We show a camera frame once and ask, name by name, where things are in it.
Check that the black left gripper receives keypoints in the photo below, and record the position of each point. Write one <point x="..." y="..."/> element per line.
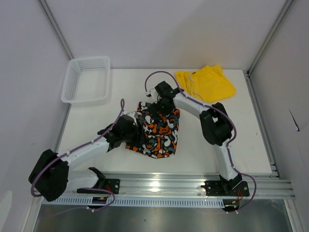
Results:
<point x="141" y="137"/>

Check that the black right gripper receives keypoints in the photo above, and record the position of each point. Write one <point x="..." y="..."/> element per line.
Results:
<point x="156" y="106"/>

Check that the camouflage patterned shorts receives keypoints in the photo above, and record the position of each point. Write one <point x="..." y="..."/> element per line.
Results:
<point x="160" y="133"/>

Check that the yellow shorts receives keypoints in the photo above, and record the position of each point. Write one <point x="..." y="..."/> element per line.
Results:
<point x="210" y="83"/>

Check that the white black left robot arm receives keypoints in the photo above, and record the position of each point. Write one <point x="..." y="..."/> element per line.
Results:
<point x="53" y="173"/>

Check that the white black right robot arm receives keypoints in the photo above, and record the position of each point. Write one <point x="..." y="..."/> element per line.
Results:
<point x="216" y="127"/>

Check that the white plastic basket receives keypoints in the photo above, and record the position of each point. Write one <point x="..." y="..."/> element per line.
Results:
<point x="87" y="81"/>

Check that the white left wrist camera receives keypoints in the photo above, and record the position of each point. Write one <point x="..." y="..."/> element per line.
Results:
<point x="133" y="115"/>

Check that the cream shorts drawstring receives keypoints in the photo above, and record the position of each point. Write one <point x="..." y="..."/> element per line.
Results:
<point x="191" y="85"/>

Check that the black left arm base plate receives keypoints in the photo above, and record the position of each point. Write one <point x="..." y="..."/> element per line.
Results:
<point x="111" y="185"/>

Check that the white slotted cable duct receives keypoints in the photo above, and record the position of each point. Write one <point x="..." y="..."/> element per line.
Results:
<point x="140" y="202"/>

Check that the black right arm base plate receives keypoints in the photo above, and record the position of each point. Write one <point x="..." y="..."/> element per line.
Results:
<point x="225" y="189"/>

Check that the aluminium corner post right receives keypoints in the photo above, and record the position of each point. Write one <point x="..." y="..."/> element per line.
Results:
<point x="279" y="21"/>

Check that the aluminium corner post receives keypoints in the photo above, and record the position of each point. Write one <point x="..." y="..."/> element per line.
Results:
<point x="43" y="4"/>
<point x="279" y="21"/>

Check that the aluminium corner post left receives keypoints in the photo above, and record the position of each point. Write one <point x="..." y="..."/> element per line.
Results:
<point x="43" y="4"/>

